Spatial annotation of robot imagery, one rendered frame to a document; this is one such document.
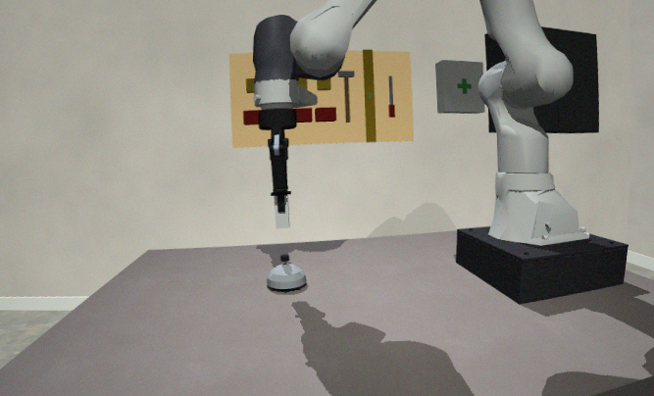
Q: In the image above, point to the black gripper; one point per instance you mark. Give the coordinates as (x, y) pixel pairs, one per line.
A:
(276, 120)

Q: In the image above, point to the grey dome bell body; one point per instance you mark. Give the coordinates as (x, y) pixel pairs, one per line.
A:
(286, 277)

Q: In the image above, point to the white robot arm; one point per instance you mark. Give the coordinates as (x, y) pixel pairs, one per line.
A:
(527, 207)

